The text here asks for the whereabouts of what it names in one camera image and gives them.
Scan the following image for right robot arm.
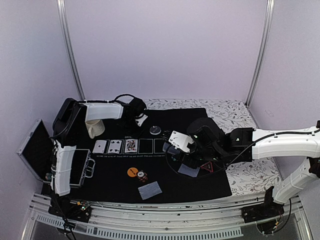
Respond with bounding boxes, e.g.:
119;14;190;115
166;117;320;218

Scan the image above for four of clubs card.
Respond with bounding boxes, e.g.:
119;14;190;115
107;139;123;154

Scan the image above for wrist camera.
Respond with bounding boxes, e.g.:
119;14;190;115
135;114;148;127
168;131;194;154

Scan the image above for triangular all in button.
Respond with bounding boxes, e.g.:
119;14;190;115
200;161;214;173

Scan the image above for aluminium frame post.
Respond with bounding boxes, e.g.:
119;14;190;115
56;0;86;101
245;0;275;109

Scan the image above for black round dealer button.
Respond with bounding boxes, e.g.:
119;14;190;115
149;125;162;135

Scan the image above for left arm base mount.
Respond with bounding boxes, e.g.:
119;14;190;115
48;197;92;223

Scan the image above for orange big blind button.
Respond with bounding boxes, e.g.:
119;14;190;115
127;167;139;178

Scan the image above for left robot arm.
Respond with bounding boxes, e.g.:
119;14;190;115
50;96;148;196

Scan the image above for right aluminium frame post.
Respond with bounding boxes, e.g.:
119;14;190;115
245;0;275;109

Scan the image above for aluminium poker chip case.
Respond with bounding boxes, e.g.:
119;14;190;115
17;119;96;188

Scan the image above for cream ceramic mug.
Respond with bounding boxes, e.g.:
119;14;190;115
85;119;105;139

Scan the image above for dealt cards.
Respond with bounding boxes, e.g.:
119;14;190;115
138;181;162;200
177;164;200;178

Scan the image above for black poker felt mat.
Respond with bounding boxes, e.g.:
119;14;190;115
69;108;232;204

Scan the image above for red black chip stack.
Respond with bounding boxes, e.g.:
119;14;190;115
136;170;148;183

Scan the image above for queen face card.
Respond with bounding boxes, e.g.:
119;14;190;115
123;139;138;154

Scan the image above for blue playing card deck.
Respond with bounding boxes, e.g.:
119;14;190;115
162;142;180;155

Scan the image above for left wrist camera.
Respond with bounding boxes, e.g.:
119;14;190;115
135;114;148;127

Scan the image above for left aluminium frame post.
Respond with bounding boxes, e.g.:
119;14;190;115
56;0;86;101

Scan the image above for floral patterned tablecloth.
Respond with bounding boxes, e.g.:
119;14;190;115
143;99;281;196

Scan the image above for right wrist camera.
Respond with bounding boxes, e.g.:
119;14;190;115
168;131;194;154

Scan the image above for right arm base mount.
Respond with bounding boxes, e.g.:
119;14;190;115
241;187;285;235

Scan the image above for face up community card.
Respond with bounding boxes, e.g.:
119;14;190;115
92;140;107;154

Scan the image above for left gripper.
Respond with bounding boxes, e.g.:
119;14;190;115
122;118;146;140

